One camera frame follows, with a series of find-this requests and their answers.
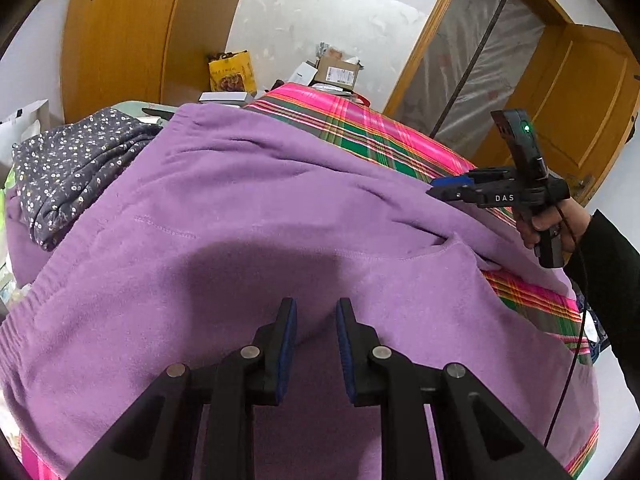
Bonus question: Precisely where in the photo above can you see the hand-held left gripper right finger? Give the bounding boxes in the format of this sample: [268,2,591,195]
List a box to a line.
[335,297,576,480]

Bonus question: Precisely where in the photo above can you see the person's right forearm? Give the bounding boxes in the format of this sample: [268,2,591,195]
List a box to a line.
[565,209,640,396]

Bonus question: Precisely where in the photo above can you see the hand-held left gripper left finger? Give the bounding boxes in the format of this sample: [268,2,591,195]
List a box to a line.
[65,297,298,480]

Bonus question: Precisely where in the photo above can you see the translucent plastic door curtain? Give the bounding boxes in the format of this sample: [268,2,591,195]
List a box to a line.
[400,0,546,143]

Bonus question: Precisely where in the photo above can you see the cardboard box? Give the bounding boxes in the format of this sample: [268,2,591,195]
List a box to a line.
[314,52,363,92]

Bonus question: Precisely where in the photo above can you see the purple fleece pants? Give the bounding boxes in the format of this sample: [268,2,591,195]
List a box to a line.
[0,102,600,480]

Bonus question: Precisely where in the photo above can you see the wooden door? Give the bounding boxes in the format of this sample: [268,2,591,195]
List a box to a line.
[492,25,640,206]

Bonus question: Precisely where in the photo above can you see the pink plaid blanket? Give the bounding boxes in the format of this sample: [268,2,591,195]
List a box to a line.
[20,83,601,480]

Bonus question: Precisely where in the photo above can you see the person's right hand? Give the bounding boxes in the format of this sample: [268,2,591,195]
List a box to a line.
[515,205,592,257]

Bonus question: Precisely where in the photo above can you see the white flat box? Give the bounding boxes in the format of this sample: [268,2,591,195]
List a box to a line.
[199,91,256,107]

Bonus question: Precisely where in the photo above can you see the green plastic bag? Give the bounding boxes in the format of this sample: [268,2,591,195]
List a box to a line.
[0,170,13,233]

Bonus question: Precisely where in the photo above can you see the wooden wardrobe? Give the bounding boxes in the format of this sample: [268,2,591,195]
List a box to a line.
[60,0,256,123]

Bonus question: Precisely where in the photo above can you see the dark floral cloth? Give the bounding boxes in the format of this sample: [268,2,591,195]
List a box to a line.
[12,108,161,252]

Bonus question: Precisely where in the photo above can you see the wooden door frame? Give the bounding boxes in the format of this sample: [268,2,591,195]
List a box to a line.
[382,0,581,116]

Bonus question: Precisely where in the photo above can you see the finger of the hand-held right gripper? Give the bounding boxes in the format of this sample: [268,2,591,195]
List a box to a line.
[433,173,476,189]
[425,185,475,205]

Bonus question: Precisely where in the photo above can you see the yellow box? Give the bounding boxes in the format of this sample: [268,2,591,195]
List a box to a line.
[208,50,257,98]

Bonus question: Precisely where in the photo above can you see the white paper bag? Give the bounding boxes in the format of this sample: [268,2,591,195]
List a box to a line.
[0,100,51,166]

